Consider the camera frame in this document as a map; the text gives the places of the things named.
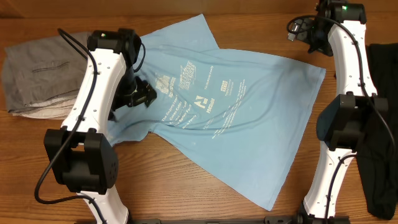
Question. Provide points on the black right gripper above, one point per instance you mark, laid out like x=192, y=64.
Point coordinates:
x=304, y=27

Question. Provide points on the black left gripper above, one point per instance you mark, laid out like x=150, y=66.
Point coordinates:
x=145, y=91

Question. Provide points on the light blue printed t-shirt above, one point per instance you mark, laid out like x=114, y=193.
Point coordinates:
x=240, y=115

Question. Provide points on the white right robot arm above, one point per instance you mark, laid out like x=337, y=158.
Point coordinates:
x=337, y=30

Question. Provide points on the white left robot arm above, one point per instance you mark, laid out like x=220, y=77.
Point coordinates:
x=79, y=152

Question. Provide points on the folded beige garment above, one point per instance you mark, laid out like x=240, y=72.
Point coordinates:
x=57, y=107

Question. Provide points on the folded grey trousers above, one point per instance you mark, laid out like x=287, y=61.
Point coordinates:
x=41, y=72

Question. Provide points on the black garment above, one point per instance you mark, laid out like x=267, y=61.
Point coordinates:
x=377, y=167

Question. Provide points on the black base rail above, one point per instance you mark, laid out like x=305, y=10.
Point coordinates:
x=214, y=221

